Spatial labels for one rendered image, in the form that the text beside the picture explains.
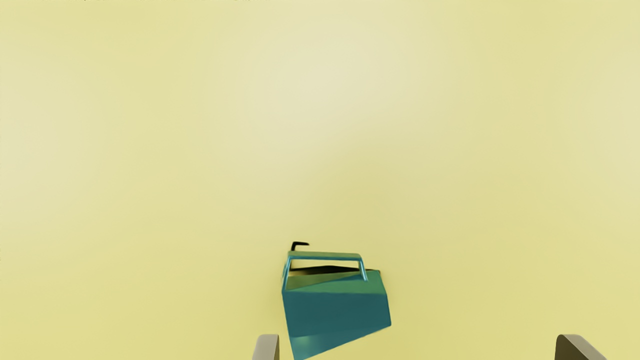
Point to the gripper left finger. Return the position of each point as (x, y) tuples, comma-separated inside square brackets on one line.
[(266, 349)]

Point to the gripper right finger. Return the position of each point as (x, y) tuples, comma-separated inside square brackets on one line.
[(577, 350)]

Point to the teal faceted mug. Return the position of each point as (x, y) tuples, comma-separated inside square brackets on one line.
[(334, 311)]

